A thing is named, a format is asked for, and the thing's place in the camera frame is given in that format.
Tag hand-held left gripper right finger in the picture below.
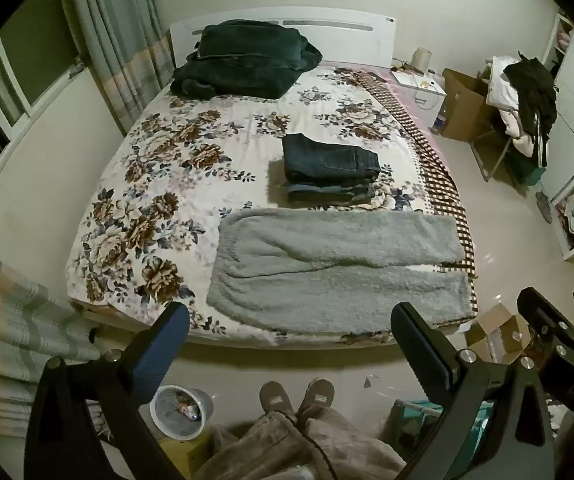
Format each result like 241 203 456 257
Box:
390 301 558 480

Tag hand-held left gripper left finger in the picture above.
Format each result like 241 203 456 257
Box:
24 301 191 480

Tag grey fleece pants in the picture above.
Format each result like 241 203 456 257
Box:
206 207 472 336

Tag small open cardboard box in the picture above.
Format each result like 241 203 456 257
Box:
466 303 534 362

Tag white trash bin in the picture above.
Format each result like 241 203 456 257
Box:
149 385 214 442

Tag teal box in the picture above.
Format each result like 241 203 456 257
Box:
391 399 444 442

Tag yellow box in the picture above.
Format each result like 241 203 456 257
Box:
159 434 209 477

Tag person's right slipper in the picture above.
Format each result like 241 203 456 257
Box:
299 378 336 414

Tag person's slipper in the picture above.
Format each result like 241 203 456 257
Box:
259 381 296 417
299 378 336 414

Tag person's left slipper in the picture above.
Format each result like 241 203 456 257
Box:
259 381 296 417

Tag striped green curtain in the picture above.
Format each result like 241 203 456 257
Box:
0 234 104 413
56 0 176 137

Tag person's legs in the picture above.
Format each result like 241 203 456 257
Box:
206 404 409 480

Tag chair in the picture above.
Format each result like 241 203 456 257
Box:
471 57 548 190

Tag floral blanket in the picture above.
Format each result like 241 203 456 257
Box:
67 62 478 347

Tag folded dark jeans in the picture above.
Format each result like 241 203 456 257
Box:
282 133 382 182

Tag black garment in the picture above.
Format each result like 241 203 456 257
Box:
504 51 558 167

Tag large cardboard box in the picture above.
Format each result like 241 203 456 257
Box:
439 67 504 142

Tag white nightstand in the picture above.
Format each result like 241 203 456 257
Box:
392 67 448 129

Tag dark green blanket pile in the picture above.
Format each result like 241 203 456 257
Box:
171 19 324 100

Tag white bed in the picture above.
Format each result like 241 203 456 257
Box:
66 7 482 358

